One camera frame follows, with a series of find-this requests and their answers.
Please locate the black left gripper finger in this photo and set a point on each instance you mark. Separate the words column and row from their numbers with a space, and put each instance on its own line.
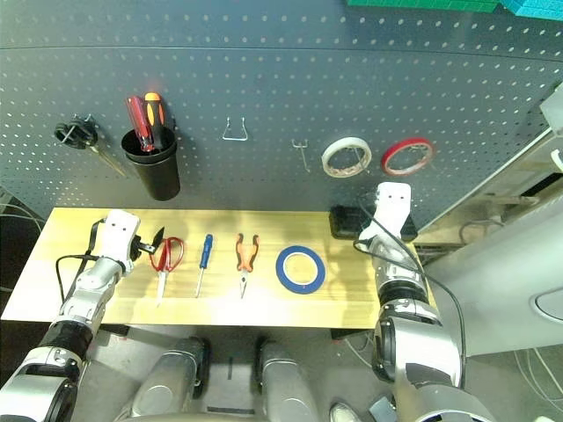
column 157, row 242

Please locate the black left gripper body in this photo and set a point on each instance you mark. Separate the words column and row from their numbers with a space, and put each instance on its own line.
column 140, row 248

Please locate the orange and black pliers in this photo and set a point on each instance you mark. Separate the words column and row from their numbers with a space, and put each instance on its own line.
column 243, row 264

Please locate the blue tape roll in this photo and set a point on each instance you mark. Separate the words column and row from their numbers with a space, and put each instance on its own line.
column 280, row 269

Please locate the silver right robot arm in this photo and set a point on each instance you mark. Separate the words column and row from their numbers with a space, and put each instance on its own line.
column 409, row 351

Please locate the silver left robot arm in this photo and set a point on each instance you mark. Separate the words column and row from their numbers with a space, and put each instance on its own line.
column 83, row 299

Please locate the dark grey pegboard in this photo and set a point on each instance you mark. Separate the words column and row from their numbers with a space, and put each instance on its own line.
column 281, row 66

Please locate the black cup holder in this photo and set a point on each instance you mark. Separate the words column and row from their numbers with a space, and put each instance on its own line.
column 158, row 180

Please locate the orange and black screwdriver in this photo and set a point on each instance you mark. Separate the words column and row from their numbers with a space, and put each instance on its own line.
column 156, row 118

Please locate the clear red screwdriver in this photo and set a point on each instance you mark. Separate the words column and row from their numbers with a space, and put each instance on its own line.
column 137, row 118

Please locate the silver left robot leg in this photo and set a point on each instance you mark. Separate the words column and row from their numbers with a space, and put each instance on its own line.
column 167, row 382

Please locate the silver robot leg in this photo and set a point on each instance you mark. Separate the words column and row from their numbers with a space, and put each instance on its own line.
column 281, row 382
column 167, row 382

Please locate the metal double-prong peg hook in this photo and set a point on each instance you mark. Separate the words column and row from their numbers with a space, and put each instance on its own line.
column 301, row 147

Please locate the grey robot torso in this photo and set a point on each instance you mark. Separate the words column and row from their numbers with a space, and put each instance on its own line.
column 206, row 417

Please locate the silver right robot leg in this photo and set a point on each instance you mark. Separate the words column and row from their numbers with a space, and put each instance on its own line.
column 281, row 382

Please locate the black plastic tool case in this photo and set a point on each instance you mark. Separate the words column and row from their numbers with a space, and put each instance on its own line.
column 345, row 222

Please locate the white tape roll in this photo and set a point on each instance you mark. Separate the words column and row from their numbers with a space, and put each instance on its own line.
column 352, row 140

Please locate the white sneaker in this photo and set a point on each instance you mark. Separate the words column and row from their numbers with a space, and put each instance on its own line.
column 341, row 413

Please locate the red tape roll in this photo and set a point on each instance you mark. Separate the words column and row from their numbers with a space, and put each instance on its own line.
column 409, row 141

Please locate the grey foot pedal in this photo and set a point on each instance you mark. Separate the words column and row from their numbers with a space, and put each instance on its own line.
column 382, row 411

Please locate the white rounded housing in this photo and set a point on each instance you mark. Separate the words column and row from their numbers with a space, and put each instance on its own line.
column 506, row 285

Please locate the green crate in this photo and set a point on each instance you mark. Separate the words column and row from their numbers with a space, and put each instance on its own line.
column 418, row 4

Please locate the white plastic box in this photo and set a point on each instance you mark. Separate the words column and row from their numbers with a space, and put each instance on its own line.
column 554, row 110

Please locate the teal foam block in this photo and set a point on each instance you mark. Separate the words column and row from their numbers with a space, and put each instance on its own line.
column 541, row 6

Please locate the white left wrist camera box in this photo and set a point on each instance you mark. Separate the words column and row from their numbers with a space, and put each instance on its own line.
column 116, row 237

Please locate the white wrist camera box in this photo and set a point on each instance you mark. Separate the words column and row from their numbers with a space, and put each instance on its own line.
column 393, row 206
column 116, row 237

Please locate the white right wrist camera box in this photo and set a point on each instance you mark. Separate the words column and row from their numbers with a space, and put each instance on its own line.
column 393, row 206

